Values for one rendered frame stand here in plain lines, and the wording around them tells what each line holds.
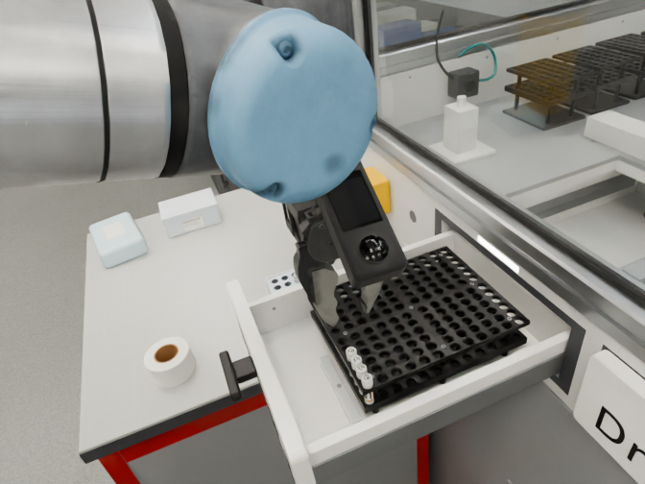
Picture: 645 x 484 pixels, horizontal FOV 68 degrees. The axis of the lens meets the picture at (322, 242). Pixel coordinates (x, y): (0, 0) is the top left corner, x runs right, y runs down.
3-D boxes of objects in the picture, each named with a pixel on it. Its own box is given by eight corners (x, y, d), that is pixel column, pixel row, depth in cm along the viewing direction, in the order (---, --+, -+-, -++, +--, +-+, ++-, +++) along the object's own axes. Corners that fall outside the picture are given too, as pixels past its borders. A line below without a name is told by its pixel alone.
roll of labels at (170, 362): (163, 396, 72) (155, 379, 70) (145, 370, 77) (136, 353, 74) (203, 369, 75) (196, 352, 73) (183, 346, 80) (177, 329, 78)
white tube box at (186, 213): (168, 238, 108) (160, 219, 105) (164, 220, 115) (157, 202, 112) (223, 222, 111) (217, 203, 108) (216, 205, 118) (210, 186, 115)
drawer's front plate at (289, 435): (307, 518, 50) (290, 461, 43) (242, 335, 72) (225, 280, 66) (322, 511, 50) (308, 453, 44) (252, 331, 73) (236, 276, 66)
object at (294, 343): (316, 489, 50) (307, 458, 47) (253, 331, 71) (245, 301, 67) (609, 351, 60) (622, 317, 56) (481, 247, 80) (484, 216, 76)
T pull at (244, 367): (233, 405, 53) (230, 398, 52) (220, 358, 58) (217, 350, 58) (264, 393, 53) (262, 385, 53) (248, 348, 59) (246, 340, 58)
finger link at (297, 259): (336, 286, 50) (337, 214, 45) (343, 296, 49) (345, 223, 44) (293, 297, 48) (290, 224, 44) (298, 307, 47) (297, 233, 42)
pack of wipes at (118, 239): (151, 253, 104) (143, 236, 101) (107, 271, 101) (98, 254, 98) (134, 225, 115) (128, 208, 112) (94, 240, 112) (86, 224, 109)
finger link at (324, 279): (320, 298, 56) (320, 231, 51) (340, 331, 51) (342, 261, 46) (295, 304, 55) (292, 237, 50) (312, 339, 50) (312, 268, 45)
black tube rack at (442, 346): (367, 426, 55) (362, 392, 52) (313, 328, 69) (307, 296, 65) (523, 356, 60) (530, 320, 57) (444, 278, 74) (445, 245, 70)
